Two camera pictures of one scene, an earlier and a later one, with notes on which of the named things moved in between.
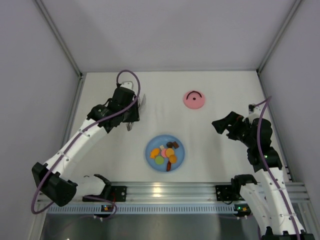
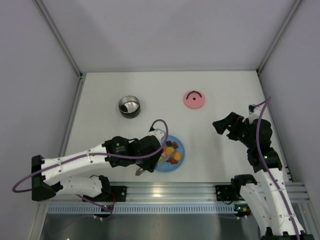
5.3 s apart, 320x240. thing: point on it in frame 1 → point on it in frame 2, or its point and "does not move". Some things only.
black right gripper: [231, 128] does not move
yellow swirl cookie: [173, 159] → [177, 156]
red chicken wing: [168, 167] → [173, 161]
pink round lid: [194, 99] does not move
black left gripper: [135, 113] → [155, 162]
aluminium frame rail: [187, 193] does not move
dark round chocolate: [169, 144] does not move
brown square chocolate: [175, 145] does not move
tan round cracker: [169, 152] does not move
